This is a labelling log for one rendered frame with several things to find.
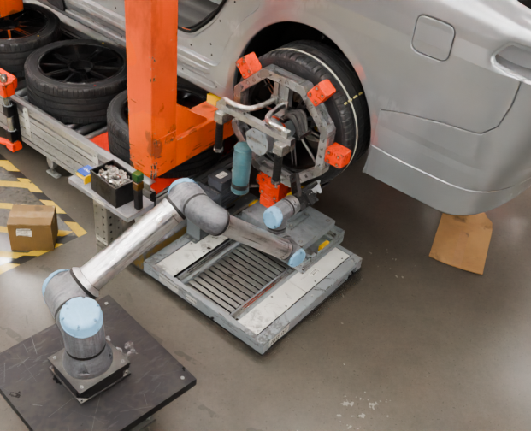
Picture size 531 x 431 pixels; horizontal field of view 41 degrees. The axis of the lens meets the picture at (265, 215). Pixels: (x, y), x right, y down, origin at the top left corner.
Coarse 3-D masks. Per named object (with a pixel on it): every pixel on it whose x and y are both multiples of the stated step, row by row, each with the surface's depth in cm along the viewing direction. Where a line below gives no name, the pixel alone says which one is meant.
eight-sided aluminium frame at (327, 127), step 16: (272, 64) 320; (256, 80) 323; (288, 80) 311; (304, 80) 311; (240, 96) 335; (304, 96) 308; (320, 112) 309; (240, 128) 346; (320, 128) 311; (320, 144) 316; (256, 160) 348; (320, 160) 320; (288, 176) 341; (304, 176) 331
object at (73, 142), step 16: (0, 96) 423; (16, 96) 417; (32, 112) 407; (48, 128) 404; (64, 128) 396; (64, 144) 400; (80, 144) 389; (96, 160) 385; (144, 176) 369; (144, 192) 370
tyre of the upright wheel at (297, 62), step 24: (288, 48) 324; (312, 48) 324; (312, 72) 311; (336, 72) 315; (336, 96) 310; (360, 96) 319; (336, 120) 314; (360, 120) 320; (360, 144) 327; (336, 168) 327
